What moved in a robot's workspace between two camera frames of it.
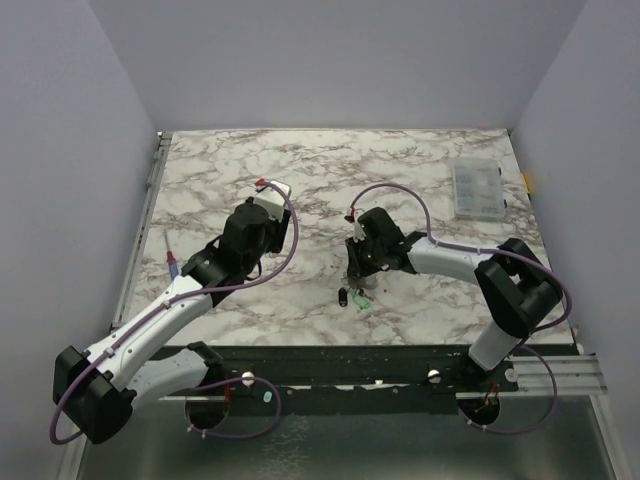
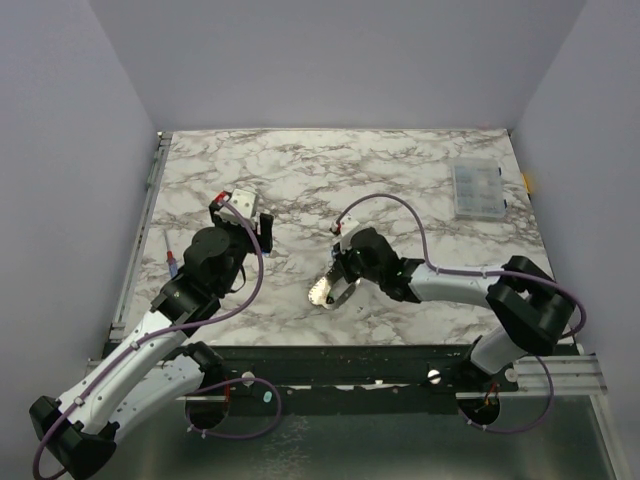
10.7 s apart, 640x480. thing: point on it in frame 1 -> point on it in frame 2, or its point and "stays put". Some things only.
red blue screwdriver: (172, 265) stays put
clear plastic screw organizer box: (478, 188) stays put
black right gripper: (357, 267) -> (341, 265)
